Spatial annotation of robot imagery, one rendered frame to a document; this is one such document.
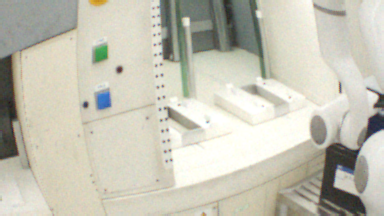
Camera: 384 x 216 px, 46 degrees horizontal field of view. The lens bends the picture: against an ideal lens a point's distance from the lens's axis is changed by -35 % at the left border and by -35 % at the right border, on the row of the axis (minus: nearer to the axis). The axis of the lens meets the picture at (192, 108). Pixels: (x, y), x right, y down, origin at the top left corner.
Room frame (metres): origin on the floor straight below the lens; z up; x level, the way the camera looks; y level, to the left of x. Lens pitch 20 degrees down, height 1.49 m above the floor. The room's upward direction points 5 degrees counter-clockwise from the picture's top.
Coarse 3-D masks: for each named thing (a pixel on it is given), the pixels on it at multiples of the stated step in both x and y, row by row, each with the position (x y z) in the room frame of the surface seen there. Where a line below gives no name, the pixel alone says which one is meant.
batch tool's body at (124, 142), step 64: (128, 0) 1.20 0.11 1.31; (256, 0) 1.91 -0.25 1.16; (128, 64) 1.20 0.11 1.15; (192, 64) 1.76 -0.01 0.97; (256, 64) 2.07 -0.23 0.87; (320, 64) 1.60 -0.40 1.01; (128, 128) 1.19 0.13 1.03; (256, 128) 1.52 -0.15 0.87; (128, 192) 1.18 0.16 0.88; (192, 192) 1.24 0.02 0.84; (256, 192) 1.31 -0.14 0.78
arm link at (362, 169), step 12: (372, 144) 0.63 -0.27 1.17; (360, 156) 0.65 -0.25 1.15; (372, 156) 0.62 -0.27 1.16; (360, 168) 0.63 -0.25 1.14; (372, 168) 0.60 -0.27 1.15; (360, 180) 0.62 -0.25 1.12; (372, 180) 0.60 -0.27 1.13; (360, 192) 0.62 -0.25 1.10; (372, 192) 0.59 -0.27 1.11; (372, 204) 0.59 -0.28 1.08
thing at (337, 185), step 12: (336, 144) 1.24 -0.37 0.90; (336, 156) 1.16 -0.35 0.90; (348, 156) 1.12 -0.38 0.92; (324, 168) 1.20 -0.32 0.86; (336, 168) 1.16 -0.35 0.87; (348, 168) 1.11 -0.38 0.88; (324, 180) 1.20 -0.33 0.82; (336, 180) 1.15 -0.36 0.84; (348, 180) 1.10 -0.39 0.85; (324, 192) 1.19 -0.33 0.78; (336, 192) 1.14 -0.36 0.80; (348, 192) 1.09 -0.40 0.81; (348, 204) 1.08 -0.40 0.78; (360, 204) 1.03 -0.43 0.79
